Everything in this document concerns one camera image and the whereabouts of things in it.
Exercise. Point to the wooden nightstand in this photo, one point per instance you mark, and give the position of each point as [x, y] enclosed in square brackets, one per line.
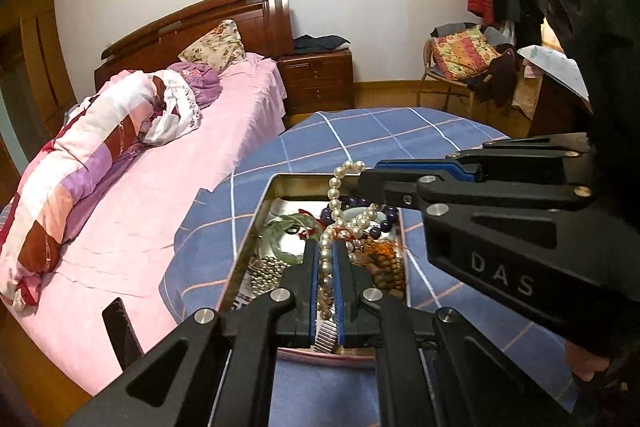
[315, 79]

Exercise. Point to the pink purple patchwork quilt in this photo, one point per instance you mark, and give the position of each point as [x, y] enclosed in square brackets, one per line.
[75, 157]

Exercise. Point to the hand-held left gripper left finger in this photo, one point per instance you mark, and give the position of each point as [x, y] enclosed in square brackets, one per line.
[314, 287]

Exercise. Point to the dark folded clothes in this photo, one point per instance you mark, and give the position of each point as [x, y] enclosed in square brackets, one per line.
[320, 43]

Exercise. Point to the metal tin box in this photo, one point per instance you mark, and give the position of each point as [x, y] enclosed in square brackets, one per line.
[280, 187]

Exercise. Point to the wooden wardrobe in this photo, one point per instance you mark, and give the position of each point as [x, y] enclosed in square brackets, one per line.
[42, 47]

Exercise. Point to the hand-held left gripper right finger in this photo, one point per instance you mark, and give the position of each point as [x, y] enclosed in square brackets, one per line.
[339, 287]

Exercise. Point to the colourful patterned cushion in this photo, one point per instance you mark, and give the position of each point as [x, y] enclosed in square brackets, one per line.
[462, 52]

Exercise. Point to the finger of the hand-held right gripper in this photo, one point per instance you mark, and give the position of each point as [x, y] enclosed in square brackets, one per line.
[425, 167]
[500, 247]

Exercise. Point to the maroon clothes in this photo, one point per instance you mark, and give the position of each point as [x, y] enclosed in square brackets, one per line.
[500, 74]

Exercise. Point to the silver ribbed stretch band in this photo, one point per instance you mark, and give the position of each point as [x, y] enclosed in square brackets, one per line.
[325, 334]

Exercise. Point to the green jade bangle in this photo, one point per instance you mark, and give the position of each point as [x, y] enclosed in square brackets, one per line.
[270, 242]

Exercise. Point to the grey cloth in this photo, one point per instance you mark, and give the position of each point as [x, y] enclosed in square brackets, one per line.
[455, 30]

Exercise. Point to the white floral desk cover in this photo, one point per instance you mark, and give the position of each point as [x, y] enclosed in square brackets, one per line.
[555, 67]

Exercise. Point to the person's right hand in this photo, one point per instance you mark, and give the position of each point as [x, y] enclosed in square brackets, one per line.
[585, 362]

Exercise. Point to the silver metal watch band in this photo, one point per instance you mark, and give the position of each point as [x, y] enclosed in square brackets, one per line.
[272, 277]

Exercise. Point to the purple garment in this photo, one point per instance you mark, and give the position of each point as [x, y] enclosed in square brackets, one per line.
[200, 79]

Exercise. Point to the dark wooden desk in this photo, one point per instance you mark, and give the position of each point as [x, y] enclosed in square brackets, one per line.
[555, 112]

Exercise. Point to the wooden headboard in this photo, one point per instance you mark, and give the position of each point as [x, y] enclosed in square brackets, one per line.
[272, 24]

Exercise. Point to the white patterned garment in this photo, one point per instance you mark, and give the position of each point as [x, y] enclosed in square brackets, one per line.
[172, 122]

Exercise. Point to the rattan chair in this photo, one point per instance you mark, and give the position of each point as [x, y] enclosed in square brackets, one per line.
[440, 77]

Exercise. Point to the floral pillow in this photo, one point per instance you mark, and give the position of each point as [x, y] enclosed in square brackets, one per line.
[215, 44]

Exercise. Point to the bed with pink sheet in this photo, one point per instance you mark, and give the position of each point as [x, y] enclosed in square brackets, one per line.
[175, 187]

